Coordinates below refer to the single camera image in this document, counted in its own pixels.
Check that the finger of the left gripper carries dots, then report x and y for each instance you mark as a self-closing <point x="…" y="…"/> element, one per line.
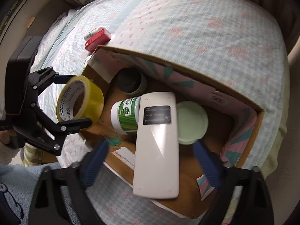
<point x="60" y="131"/>
<point x="46" y="77"/>

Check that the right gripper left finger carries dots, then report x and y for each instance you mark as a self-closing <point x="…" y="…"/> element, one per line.
<point x="47" y="204"/>

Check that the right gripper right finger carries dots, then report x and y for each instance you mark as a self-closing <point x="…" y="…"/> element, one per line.
<point x="254" y="205"/>

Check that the yellow packing tape roll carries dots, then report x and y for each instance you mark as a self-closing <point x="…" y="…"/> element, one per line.
<point x="79" y="99"/>

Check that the red and white box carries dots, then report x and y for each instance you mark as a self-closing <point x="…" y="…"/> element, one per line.
<point x="101" y="37"/>

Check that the white jar green label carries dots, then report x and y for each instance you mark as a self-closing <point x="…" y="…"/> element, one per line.
<point x="124" y="115"/>

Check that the white remote control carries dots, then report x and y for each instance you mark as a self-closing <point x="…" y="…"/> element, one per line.
<point x="156" y="169"/>

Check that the pale green round tin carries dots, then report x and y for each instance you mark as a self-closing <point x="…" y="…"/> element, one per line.
<point x="192" y="122"/>

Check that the person's left hand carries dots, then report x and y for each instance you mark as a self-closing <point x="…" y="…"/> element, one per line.
<point x="5" y="136"/>

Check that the cardboard box pink lining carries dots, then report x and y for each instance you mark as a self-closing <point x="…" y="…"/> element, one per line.
<point x="207" y="110"/>

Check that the checkered floral bed sheet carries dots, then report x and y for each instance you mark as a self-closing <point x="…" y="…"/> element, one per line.
<point x="235" y="42"/>

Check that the small yellow wall item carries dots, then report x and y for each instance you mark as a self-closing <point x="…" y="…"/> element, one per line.
<point x="29" y="22"/>

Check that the framed wall picture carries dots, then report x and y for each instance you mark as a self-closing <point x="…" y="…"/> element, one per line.
<point x="10" y="15"/>

